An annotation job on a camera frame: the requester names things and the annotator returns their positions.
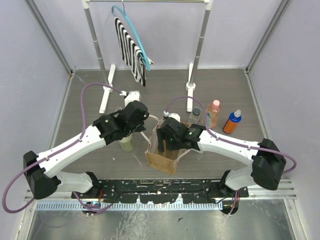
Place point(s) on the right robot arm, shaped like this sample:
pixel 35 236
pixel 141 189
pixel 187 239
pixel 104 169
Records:
pixel 264 165

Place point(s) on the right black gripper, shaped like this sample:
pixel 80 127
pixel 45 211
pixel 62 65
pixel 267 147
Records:
pixel 161 135

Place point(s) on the clear bottle grey cap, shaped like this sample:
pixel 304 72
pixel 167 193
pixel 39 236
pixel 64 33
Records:
pixel 194 116

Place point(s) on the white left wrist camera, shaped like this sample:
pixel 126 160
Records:
pixel 130 96

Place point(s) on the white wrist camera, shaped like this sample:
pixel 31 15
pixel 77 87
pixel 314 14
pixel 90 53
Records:
pixel 175 116
pixel 130 96

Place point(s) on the black mounting base rail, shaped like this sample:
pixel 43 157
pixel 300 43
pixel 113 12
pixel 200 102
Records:
pixel 157 191

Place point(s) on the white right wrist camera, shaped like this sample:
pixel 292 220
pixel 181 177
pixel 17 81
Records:
pixel 175 116

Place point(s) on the white cap green bottle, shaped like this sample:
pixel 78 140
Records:
pixel 127 144

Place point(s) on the pink cap peach bottle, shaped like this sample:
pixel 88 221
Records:
pixel 213 113

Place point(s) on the blue clothes hanger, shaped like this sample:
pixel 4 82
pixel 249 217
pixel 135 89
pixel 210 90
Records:
pixel 133 29

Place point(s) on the brown canvas tote bag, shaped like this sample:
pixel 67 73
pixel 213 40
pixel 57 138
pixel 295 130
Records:
pixel 167 161

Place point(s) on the grey slotted cable duct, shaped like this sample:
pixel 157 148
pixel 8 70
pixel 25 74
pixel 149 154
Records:
pixel 176 206

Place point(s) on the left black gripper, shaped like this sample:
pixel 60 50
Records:
pixel 139 122

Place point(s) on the orange blue spray bottle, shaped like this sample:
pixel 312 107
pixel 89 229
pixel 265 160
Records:
pixel 233 120

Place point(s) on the black white striped cloth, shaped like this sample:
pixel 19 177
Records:
pixel 131 53

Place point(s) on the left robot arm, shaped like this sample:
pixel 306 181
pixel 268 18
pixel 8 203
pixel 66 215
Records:
pixel 44 170

